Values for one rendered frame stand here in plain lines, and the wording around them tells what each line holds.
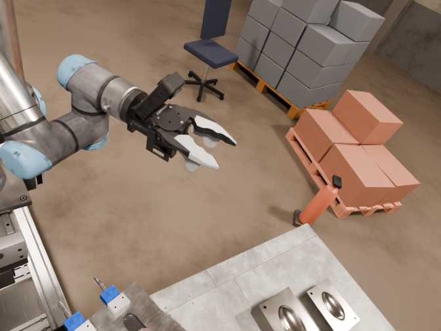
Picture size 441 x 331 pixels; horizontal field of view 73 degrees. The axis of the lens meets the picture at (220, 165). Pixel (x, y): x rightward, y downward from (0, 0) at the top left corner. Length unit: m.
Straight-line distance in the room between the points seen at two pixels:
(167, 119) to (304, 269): 0.96
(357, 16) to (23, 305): 3.87
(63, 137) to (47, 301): 1.17
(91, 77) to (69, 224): 1.60
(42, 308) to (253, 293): 0.98
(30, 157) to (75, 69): 0.18
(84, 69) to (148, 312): 0.69
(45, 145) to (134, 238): 1.54
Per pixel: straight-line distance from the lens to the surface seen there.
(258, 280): 1.20
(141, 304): 1.00
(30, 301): 1.72
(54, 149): 0.62
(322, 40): 3.66
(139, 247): 2.06
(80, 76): 0.63
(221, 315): 1.10
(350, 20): 4.03
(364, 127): 3.27
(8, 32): 0.81
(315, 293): 1.23
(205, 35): 3.45
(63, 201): 2.25
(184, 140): 0.52
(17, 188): 0.99
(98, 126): 0.68
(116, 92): 0.59
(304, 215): 2.56
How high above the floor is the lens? 1.79
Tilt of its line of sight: 41 degrees down
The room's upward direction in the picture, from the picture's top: 24 degrees clockwise
